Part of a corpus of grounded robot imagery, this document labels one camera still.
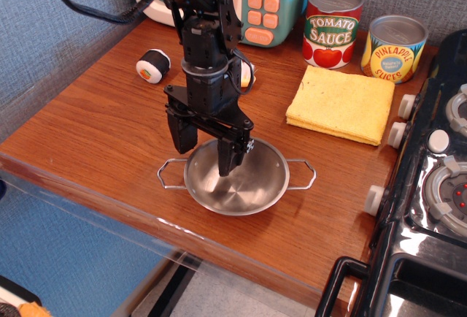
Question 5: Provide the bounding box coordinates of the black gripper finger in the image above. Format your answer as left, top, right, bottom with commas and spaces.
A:
217, 140, 245, 177
166, 109, 198, 154

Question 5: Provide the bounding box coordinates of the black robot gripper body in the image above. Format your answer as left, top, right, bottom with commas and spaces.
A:
163, 61, 254, 153

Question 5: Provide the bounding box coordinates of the steel pan with wire handles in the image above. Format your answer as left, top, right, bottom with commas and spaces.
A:
157, 138, 317, 216

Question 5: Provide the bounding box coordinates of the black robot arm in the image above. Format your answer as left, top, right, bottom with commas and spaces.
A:
163, 0, 254, 177

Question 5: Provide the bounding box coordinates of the yellow toy dish brush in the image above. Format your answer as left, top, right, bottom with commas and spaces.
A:
241, 62, 256, 88

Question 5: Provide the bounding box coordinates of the toy sushi roll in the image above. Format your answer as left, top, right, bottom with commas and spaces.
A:
136, 49, 171, 84

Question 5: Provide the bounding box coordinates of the teal toy microwave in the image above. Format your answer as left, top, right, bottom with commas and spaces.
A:
129, 0, 314, 48

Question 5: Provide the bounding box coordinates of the tomato sauce can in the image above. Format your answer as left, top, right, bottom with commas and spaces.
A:
302, 0, 363, 69

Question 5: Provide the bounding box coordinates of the yellow folded cloth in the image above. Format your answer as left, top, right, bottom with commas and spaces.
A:
286, 66, 395, 146

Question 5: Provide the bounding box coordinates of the grey stove knob lower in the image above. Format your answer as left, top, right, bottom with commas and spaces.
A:
364, 185, 385, 216

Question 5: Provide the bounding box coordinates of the grey stove knob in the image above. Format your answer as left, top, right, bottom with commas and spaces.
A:
387, 122, 406, 149
364, 185, 385, 216
398, 94, 417, 120

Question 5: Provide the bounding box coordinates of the grey stove knob middle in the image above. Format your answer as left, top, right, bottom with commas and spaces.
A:
387, 122, 406, 149

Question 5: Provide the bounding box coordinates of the grey stove knob upper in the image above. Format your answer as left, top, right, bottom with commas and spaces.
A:
398, 94, 417, 120

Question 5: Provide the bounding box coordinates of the pineapple slices can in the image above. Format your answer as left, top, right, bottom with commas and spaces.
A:
360, 15, 428, 84

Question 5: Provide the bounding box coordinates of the white round stove button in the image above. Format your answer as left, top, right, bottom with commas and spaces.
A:
428, 129, 449, 153

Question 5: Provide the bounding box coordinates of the black toy stove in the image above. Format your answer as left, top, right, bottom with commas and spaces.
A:
316, 30, 466, 316

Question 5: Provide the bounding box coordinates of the orange object at bottom left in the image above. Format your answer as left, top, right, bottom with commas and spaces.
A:
18, 302, 52, 317

